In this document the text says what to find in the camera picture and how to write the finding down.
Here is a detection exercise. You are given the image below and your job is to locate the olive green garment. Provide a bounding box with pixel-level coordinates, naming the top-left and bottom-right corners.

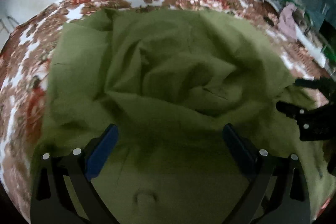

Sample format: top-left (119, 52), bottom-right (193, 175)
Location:
top-left (31, 9), bottom-right (335, 223)

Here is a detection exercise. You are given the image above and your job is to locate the white cloth strip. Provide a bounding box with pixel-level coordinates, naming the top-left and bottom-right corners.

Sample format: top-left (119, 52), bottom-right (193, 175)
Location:
top-left (295, 24), bottom-right (326, 68)

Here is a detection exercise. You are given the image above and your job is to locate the pink cloth pile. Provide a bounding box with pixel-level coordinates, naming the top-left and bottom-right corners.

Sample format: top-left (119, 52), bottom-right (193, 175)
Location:
top-left (277, 2), bottom-right (297, 40)

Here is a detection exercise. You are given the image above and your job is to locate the brown floral fleece blanket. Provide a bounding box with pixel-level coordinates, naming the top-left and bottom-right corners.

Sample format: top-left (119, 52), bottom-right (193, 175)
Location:
top-left (1, 0), bottom-right (329, 221)

